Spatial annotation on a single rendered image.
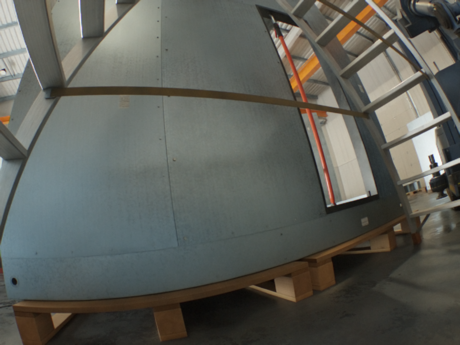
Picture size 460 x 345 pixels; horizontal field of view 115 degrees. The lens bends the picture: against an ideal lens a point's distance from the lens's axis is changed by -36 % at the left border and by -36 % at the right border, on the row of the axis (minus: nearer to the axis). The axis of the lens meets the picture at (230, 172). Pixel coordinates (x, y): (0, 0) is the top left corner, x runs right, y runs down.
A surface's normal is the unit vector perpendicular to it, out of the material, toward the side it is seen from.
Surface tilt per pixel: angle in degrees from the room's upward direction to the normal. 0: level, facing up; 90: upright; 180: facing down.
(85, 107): 90
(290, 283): 90
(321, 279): 90
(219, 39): 90
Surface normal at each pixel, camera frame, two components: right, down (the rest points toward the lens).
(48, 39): 0.18, 0.95
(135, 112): 0.34, -0.29
